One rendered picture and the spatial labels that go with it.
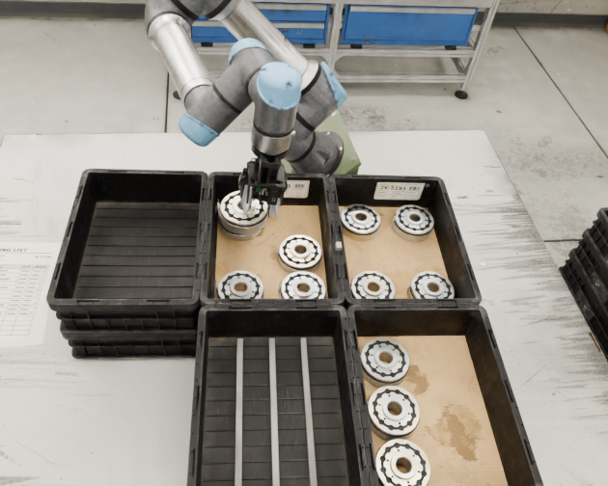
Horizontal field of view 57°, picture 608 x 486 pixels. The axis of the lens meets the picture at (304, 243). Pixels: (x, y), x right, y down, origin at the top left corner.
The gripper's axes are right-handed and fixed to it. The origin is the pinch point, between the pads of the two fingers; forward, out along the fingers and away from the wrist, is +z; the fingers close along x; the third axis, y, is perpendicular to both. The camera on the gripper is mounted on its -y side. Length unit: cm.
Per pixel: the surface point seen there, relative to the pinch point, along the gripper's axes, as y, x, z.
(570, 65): -235, 220, 83
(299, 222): -12.1, 12.3, 16.1
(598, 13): -289, 258, 69
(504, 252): -13, 73, 24
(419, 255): -1.4, 41.7, 13.8
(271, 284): 7.9, 4.6, 16.7
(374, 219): -10.6, 31.0, 11.6
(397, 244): -4.8, 36.6, 14.1
